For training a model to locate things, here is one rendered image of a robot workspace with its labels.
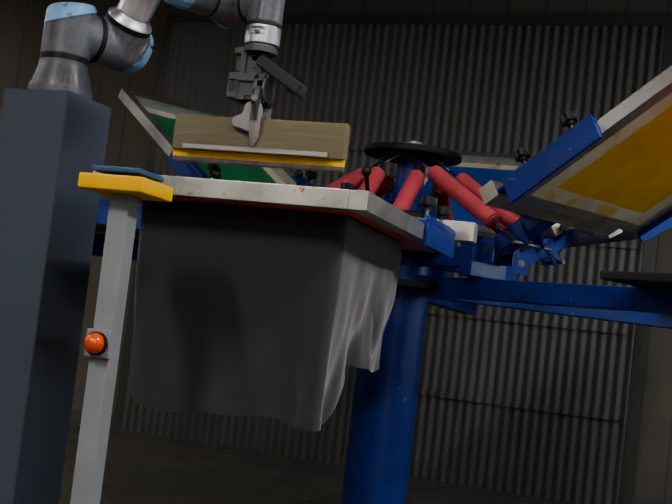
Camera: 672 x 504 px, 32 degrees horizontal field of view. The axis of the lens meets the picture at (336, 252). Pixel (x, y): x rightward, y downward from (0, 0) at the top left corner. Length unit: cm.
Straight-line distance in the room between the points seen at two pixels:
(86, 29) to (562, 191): 126
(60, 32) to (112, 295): 90
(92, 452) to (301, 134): 76
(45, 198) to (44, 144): 13
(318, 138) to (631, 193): 113
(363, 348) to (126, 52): 95
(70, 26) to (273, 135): 67
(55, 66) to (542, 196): 126
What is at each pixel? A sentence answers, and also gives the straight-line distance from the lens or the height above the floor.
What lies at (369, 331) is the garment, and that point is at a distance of 257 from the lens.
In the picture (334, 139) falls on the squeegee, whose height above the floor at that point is 111.
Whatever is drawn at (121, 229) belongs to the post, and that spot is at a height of 86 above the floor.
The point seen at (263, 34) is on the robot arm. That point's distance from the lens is 245.
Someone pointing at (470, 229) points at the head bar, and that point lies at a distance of 297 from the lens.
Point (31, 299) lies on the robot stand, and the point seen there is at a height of 72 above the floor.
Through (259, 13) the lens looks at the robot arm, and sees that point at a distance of 247.
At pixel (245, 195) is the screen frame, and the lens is 226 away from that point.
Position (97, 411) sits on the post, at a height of 53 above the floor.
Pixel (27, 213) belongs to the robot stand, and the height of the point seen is 91.
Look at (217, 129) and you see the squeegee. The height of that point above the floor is 111.
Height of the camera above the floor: 71
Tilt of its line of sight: 4 degrees up
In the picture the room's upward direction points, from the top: 7 degrees clockwise
